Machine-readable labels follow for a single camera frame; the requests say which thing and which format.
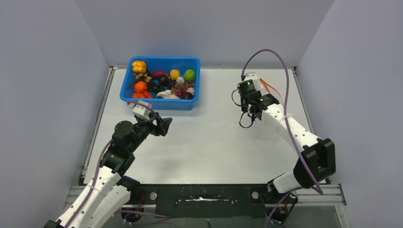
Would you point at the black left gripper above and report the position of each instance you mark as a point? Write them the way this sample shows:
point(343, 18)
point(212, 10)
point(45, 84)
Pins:
point(156, 130)

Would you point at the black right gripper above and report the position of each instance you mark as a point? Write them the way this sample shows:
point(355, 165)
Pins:
point(242, 103)

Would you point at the yellow bumpy pepper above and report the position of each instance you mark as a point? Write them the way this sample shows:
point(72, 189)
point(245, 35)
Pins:
point(139, 67)

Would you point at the clear zip top bag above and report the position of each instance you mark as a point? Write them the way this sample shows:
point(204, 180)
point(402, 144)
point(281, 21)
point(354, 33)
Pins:
point(266, 88)

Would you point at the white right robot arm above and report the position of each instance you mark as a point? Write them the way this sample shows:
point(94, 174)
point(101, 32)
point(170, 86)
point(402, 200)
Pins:
point(316, 156)

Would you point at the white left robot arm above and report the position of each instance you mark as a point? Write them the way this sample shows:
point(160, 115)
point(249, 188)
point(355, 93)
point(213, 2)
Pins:
point(110, 188)

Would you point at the white mushroom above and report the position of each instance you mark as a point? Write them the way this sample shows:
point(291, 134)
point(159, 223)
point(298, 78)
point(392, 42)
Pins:
point(167, 94)

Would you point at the red chili pepper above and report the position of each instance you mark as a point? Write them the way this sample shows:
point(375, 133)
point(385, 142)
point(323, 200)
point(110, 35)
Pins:
point(147, 95)

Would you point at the dark purple passion fruit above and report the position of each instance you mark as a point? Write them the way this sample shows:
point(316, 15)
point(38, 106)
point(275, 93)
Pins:
point(187, 96)

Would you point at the black grape bunch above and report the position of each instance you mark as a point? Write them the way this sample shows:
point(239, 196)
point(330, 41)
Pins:
point(154, 87)

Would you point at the orange red bumpy pepper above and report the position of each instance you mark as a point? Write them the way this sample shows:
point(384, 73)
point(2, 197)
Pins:
point(137, 95)

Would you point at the red grape bunch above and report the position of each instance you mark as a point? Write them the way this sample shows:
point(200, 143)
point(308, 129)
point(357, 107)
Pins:
point(180, 89)

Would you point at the dark brown chestnut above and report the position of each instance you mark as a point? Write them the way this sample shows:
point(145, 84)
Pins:
point(171, 84)

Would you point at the orange fruit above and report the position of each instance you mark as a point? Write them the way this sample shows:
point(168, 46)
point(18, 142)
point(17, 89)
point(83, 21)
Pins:
point(140, 87)

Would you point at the small white garlic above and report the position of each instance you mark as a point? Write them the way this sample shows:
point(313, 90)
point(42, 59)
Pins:
point(191, 90)

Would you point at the dark mangosteen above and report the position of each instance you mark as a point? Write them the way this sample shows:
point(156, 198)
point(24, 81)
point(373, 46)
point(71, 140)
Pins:
point(163, 80)

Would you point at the white garlic bulb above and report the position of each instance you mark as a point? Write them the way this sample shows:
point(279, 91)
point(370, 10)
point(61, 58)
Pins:
point(180, 80)

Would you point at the purple sweet potato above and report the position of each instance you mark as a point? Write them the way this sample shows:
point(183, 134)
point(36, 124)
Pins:
point(157, 73)

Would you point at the yellow lemon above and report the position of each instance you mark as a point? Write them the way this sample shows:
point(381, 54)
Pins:
point(174, 74)

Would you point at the green custard apple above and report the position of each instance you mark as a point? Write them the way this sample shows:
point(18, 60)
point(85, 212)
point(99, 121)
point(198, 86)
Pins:
point(189, 75)

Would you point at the blue plastic bin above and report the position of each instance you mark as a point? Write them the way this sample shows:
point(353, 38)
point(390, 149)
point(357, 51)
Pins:
point(164, 63)

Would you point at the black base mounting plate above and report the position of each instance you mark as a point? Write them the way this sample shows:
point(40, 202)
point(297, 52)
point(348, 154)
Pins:
point(212, 201)

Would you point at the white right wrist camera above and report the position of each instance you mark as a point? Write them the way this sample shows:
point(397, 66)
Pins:
point(250, 76)

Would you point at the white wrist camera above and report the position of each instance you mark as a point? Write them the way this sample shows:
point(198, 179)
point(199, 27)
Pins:
point(250, 76)
point(141, 111)

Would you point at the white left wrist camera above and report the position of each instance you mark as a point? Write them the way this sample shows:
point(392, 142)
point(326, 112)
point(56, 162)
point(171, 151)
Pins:
point(141, 111)

